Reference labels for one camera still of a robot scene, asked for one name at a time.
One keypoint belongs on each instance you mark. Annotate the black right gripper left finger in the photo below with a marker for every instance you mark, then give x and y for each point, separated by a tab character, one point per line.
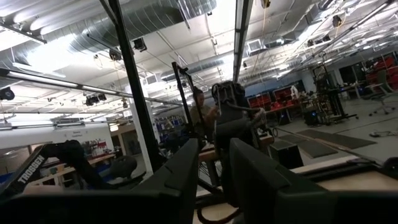
182	174

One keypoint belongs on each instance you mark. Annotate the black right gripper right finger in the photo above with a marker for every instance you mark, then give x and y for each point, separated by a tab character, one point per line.
258	183

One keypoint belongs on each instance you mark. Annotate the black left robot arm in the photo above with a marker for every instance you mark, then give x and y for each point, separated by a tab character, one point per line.
231	121

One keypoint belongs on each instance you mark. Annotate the black box cabinet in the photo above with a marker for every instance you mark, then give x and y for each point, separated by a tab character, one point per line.
287	154

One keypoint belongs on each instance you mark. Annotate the black round-backed chair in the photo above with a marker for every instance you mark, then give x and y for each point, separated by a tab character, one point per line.
122	166

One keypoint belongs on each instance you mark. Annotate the person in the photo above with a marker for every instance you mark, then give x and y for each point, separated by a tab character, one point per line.
199	113

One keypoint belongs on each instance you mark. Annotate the short dark floor mat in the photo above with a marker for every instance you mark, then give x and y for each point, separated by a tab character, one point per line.
311	147

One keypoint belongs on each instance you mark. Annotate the red bin rack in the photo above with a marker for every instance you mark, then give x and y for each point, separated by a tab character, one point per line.
273	99

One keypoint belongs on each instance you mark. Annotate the long dark floor mat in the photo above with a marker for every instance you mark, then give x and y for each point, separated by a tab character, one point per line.
339	139

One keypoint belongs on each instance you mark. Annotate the wooden workbench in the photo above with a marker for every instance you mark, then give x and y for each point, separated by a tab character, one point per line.
71	169

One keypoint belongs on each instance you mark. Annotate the black standing workstation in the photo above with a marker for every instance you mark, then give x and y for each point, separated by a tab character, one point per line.
332	93

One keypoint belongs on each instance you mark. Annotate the black round knob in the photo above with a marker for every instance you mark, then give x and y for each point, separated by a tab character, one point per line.
391	168

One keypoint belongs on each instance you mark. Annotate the grey office chair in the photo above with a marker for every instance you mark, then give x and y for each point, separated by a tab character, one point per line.
383	90

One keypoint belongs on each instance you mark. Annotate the red bin shelf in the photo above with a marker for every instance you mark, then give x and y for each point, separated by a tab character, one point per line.
384	73

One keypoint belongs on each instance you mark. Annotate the thin black frame post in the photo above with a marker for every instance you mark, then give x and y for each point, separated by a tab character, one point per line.
183	93

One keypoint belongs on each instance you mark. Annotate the thick black frame post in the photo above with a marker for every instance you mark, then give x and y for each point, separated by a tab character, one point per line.
136	93

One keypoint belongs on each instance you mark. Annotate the black overhead frame beam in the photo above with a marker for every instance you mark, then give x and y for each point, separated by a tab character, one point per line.
242	37

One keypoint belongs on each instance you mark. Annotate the frame crossbar with light strip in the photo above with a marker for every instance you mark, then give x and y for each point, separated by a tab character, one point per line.
62	83

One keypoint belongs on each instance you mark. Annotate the silver ventilation duct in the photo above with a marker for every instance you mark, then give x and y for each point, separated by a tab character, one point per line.
102	34

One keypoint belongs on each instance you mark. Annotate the black frame-mounted camera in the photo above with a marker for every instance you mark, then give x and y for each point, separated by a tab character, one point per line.
6	94

